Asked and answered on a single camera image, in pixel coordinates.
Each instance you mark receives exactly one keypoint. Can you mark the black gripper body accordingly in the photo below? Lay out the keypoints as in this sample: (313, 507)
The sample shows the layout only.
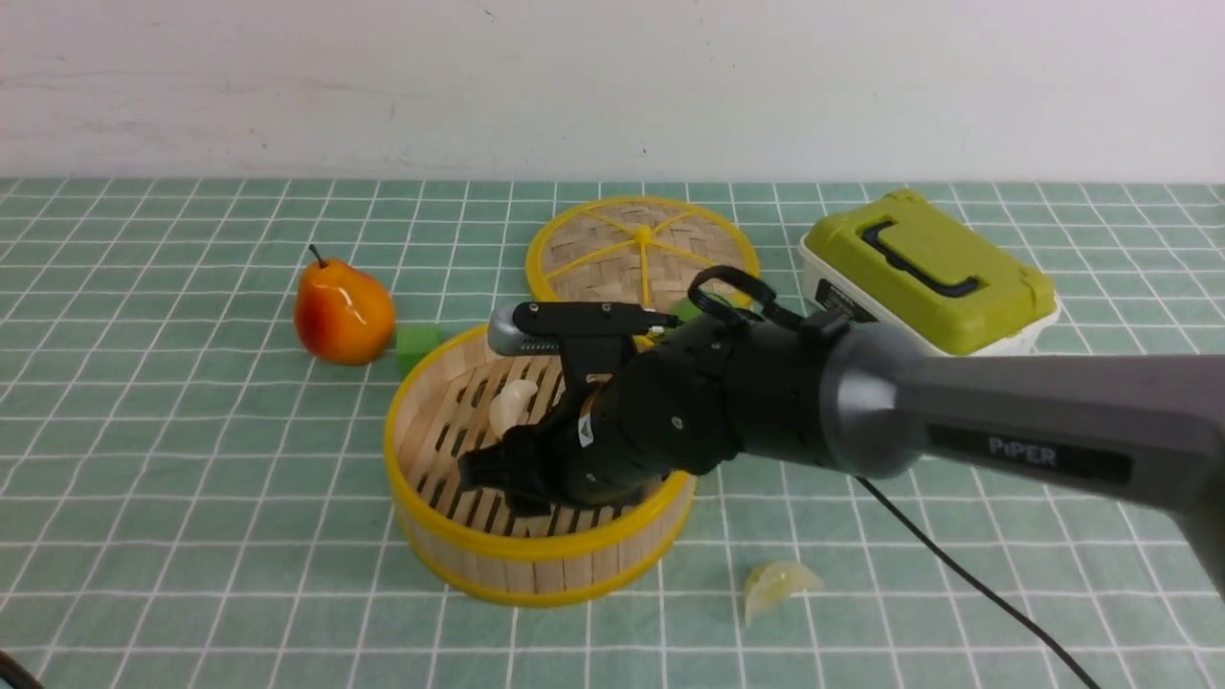
(693, 397)

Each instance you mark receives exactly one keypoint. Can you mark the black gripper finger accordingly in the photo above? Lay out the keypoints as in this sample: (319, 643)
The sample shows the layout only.
(496, 467)

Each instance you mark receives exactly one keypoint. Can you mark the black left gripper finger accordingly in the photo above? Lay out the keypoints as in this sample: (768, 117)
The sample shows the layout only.
(537, 502)

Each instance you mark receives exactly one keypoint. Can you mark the white dumpling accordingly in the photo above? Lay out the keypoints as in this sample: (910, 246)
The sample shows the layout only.
(505, 411)

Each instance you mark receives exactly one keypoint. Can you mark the pale green dumpling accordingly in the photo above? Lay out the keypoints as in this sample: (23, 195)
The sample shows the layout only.
(774, 582)

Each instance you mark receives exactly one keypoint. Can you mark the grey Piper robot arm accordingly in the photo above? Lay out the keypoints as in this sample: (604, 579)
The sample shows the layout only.
(1143, 430)

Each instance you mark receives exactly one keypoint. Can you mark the bamboo steamer tray yellow rim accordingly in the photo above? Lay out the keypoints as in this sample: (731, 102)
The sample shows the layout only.
(469, 538)

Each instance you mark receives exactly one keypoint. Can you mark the woven bamboo steamer lid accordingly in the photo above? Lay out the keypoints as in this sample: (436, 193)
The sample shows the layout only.
(643, 249)

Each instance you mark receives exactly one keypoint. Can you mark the green foam cube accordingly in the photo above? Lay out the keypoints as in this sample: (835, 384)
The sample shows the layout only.
(412, 343)

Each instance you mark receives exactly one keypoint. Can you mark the green lid white lunch box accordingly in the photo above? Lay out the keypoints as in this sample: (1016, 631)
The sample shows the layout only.
(899, 259)

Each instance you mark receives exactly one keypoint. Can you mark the orange red toy pear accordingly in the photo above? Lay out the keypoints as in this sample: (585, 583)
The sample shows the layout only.
(342, 315)

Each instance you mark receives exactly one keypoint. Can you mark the green checkered tablecloth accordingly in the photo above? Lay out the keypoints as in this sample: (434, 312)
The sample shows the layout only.
(189, 501)

